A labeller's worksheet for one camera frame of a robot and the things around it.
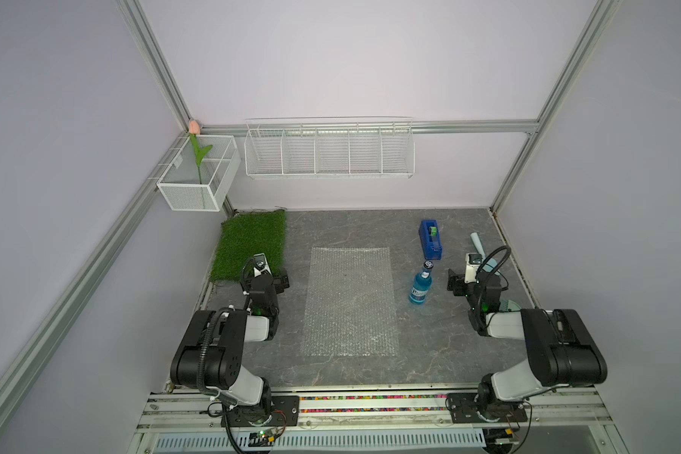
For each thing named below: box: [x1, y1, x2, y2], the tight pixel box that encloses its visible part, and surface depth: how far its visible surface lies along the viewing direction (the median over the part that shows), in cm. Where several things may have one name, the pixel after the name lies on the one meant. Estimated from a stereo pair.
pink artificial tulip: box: [188, 118, 213, 185], surface depth 92 cm
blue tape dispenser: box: [419, 219, 443, 261], surface depth 107 cm
